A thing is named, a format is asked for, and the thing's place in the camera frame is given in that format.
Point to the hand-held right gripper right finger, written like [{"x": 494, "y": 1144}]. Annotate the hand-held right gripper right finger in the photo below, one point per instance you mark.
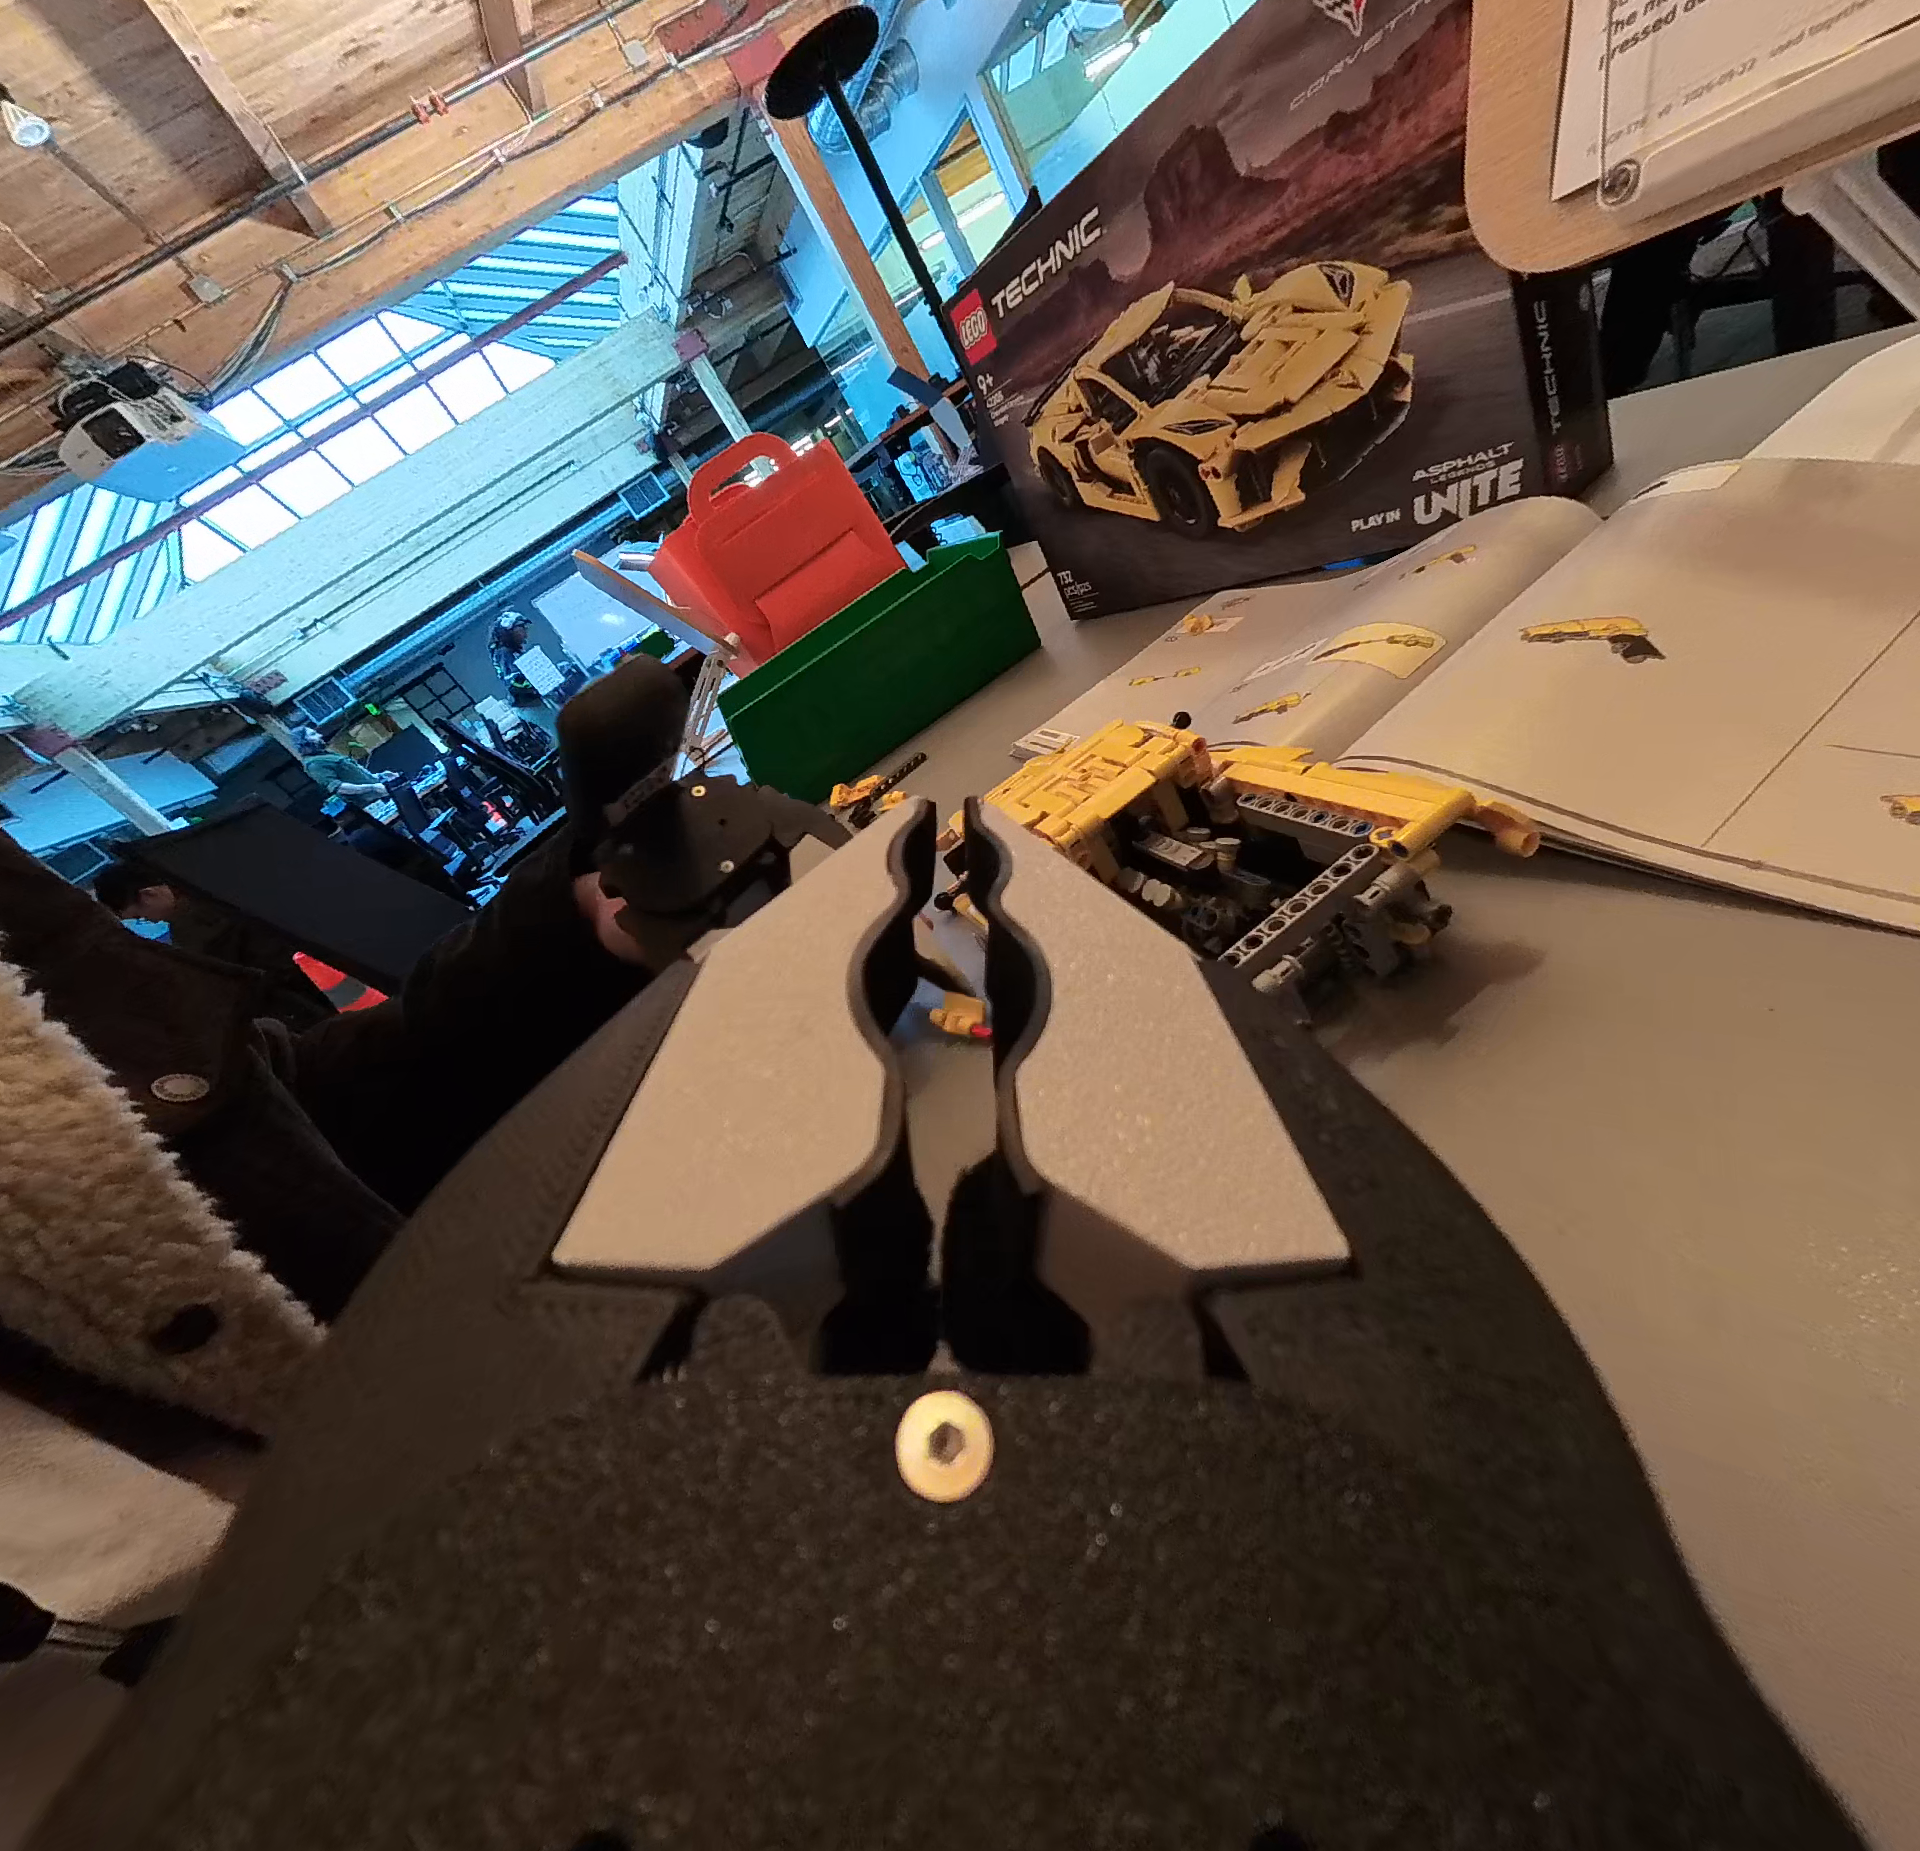
[{"x": 1175, "y": 1117}]

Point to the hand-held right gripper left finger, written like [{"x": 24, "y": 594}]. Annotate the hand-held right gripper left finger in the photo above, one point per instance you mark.
[{"x": 722, "y": 1117}]

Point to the yellow brick car model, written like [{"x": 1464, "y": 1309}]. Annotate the yellow brick car model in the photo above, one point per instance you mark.
[{"x": 1112, "y": 795}]

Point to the grey desk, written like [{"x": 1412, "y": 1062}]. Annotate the grey desk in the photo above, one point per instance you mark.
[{"x": 1653, "y": 1132}]

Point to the small yellow brick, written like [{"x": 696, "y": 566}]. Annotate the small yellow brick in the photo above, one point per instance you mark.
[{"x": 872, "y": 803}]

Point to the green plastic bin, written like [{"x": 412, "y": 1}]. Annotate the green plastic bin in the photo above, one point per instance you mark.
[{"x": 901, "y": 671}]

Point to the orange bag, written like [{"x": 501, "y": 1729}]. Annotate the orange bag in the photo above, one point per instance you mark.
[{"x": 779, "y": 547}]

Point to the orange safety cone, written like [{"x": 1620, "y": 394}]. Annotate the orange safety cone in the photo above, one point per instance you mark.
[{"x": 342, "y": 976}]

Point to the black office chair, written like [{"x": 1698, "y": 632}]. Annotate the black office chair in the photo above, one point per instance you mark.
[{"x": 297, "y": 880}]

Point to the black pole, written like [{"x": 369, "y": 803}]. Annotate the black pole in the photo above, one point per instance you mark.
[{"x": 887, "y": 202}]

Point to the instruction booklet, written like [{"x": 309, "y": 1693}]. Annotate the instruction booklet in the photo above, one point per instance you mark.
[{"x": 1723, "y": 711}]

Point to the white ceiling projector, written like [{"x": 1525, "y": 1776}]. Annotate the white ceiling projector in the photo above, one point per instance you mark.
[{"x": 114, "y": 421}]

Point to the brick car set box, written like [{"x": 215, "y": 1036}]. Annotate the brick car set box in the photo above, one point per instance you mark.
[{"x": 1276, "y": 229}]

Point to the wooden board white stand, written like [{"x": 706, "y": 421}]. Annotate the wooden board white stand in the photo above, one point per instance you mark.
[{"x": 1510, "y": 112}]

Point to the printed paper sheet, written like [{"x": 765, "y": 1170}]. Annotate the printed paper sheet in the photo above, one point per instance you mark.
[{"x": 1723, "y": 53}]

